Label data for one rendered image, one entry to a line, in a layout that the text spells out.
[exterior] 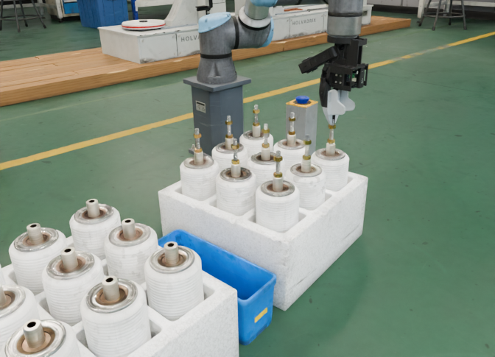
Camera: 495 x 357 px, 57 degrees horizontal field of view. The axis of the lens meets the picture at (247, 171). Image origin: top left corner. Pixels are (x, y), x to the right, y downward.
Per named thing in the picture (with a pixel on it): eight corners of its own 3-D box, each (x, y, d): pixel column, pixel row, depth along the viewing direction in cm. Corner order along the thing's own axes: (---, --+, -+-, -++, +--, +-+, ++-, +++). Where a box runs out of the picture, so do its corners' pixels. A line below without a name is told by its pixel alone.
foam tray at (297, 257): (163, 250, 123) (157, 191, 115) (252, 195, 150) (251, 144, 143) (285, 312, 101) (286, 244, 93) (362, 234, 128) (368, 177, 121)
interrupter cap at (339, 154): (337, 163, 112) (337, 161, 112) (309, 157, 116) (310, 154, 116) (350, 154, 118) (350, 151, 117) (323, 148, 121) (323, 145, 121)
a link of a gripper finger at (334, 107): (340, 131, 108) (344, 93, 104) (320, 125, 111) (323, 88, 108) (347, 128, 110) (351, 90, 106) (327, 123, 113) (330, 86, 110)
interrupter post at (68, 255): (60, 267, 76) (57, 251, 74) (74, 260, 77) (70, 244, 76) (68, 273, 74) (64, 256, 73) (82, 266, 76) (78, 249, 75)
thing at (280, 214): (254, 268, 104) (253, 198, 96) (258, 244, 112) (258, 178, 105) (296, 270, 103) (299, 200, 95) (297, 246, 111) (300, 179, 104)
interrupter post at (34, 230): (27, 241, 83) (23, 226, 81) (40, 236, 85) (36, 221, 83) (34, 246, 81) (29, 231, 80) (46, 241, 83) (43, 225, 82)
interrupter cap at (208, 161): (179, 168, 111) (179, 166, 110) (188, 157, 117) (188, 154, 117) (209, 171, 109) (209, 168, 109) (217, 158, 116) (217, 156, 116)
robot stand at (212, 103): (187, 152, 185) (182, 79, 172) (223, 140, 196) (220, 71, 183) (216, 165, 172) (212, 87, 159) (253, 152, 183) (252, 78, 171)
